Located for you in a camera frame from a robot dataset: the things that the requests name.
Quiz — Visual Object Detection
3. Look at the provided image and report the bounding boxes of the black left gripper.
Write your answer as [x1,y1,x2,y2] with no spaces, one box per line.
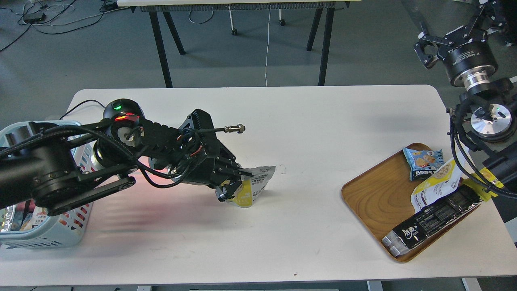
[170,109,253,202]

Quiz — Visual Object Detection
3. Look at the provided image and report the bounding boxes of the yellow white snack pouch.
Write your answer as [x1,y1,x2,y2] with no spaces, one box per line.
[226,166,276,208]

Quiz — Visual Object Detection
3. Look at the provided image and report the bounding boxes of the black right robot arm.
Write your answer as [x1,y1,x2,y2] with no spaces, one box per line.
[408,0,517,199]

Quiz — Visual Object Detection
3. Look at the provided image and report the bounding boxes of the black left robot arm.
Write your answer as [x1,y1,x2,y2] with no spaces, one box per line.
[0,109,252,216]

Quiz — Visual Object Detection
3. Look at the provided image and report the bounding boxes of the blue biscuit snack packet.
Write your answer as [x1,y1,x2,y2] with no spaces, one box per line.
[403,148,445,181]

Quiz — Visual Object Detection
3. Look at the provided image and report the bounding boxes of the snack packets inside basket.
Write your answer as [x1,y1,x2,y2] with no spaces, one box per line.
[0,200,48,232]

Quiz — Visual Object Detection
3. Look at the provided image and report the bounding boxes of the light blue plastic basket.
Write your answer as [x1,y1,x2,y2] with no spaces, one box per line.
[0,120,97,249]

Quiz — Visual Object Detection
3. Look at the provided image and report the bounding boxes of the yellow white snack bag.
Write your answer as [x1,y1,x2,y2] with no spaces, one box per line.
[410,158,463,214]

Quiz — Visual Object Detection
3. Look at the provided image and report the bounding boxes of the black long snack package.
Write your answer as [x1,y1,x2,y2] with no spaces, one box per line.
[381,186,483,257]

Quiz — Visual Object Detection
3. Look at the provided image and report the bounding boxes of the yellow cartoon face snack packet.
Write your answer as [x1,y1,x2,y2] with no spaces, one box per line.
[462,167,504,201]

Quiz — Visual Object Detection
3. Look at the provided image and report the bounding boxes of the black barcode scanner red window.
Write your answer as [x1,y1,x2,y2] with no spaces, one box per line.
[103,98,145,125]

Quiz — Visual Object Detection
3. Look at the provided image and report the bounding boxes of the wooden tray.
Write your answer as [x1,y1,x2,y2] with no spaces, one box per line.
[341,150,482,263]

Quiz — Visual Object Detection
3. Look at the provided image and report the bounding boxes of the background table with black legs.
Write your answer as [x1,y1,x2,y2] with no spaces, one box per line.
[117,0,351,88]

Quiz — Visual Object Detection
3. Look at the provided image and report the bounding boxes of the black scanner cable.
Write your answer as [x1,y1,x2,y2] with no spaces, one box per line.
[59,100,105,120]

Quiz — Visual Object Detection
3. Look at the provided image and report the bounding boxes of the white hanging cable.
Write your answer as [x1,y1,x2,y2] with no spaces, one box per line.
[265,9,271,87]

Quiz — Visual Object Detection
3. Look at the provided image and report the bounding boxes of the black floor cables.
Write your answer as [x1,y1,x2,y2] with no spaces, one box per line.
[0,0,122,52]

